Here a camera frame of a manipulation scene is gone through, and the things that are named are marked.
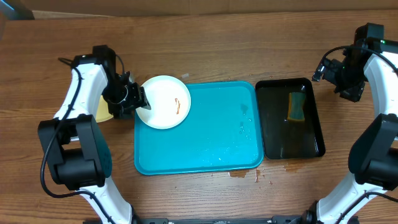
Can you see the yellow green plate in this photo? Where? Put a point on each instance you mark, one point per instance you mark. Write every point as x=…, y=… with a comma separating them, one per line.
x=102, y=113

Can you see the green yellow sponge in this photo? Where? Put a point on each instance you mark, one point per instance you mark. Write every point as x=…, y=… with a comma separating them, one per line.
x=295, y=107

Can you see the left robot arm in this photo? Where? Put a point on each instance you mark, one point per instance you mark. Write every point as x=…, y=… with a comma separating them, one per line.
x=77, y=159

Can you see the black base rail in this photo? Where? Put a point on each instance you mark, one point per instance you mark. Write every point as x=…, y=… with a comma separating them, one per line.
x=217, y=221

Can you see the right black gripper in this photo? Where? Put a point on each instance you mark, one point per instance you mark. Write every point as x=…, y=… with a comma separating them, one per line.
x=329, y=72

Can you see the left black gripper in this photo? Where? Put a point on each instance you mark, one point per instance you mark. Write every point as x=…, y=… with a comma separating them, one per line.
x=137, y=102

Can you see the black water tray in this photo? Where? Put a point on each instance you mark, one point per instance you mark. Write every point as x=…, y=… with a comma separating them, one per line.
x=284, y=139

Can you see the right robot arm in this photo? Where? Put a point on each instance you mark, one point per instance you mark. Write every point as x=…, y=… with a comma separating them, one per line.
x=372, y=60

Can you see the white plate with stain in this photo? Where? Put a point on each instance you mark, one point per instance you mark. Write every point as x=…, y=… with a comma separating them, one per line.
x=170, y=102

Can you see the teal plastic tray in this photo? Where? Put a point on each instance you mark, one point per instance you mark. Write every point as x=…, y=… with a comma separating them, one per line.
x=221, y=132

